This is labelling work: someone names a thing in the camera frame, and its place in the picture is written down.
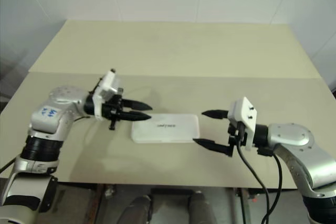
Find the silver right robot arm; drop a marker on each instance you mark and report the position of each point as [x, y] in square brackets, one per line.
[288, 134]

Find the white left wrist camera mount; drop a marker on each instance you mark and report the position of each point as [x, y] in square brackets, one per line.
[109, 85]

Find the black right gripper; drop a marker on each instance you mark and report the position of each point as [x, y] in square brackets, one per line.
[237, 136]

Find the dark grey rounded shape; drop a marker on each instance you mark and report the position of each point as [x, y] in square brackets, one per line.
[137, 208]

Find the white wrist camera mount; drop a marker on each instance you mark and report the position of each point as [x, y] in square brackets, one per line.
[109, 85]
[242, 111]

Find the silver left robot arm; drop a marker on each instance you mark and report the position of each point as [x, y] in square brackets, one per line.
[60, 108]

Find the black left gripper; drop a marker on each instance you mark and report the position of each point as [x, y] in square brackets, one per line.
[114, 108]

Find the white plastic pencil case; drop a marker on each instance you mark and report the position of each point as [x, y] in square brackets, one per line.
[168, 132]

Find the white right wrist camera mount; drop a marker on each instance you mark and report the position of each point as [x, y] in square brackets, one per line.
[242, 111]

